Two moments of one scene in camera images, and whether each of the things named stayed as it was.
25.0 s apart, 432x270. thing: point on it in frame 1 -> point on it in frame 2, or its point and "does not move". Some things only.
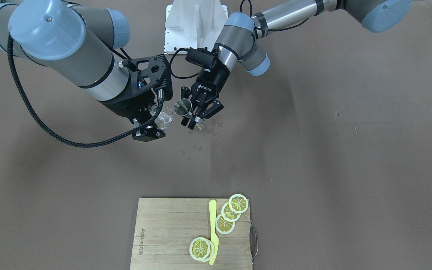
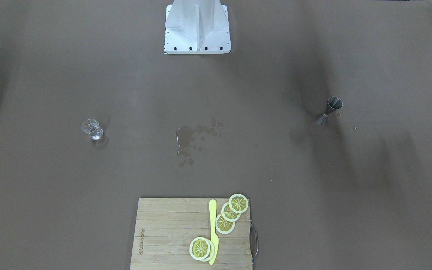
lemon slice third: (224, 226) does not move
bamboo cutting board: (165, 227) does not move
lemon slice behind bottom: (212, 249) does not move
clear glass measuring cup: (162, 119) -> (91, 127)
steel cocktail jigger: (183, 107) -> (333, 103)
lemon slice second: (228, 215) does not move
